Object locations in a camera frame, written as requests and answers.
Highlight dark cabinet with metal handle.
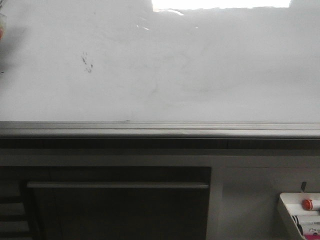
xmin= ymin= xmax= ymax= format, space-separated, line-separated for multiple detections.
xmin=0 ymin=166 xmax=211 ymax=240

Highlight red capped marker in tray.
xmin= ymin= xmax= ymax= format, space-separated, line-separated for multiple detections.
xmin=301 ymin=198 xmax=320 ymax=211

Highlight black marker in tray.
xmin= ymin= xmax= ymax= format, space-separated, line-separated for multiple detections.
xmin=292 ymin=215 xmax=320 ymax=234

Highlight white whiteboard with aluminium frame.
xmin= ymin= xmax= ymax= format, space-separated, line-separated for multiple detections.
xmin=0 ymin=0 xmax=320 ymax=139

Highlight white marker tray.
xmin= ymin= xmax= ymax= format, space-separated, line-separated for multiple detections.
xmin=277 ymin=192 xmax=320 ymax=240

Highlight pink marker in tray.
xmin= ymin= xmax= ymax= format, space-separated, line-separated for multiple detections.
xmin=302 ymin=228 xmax=320 ymax=240

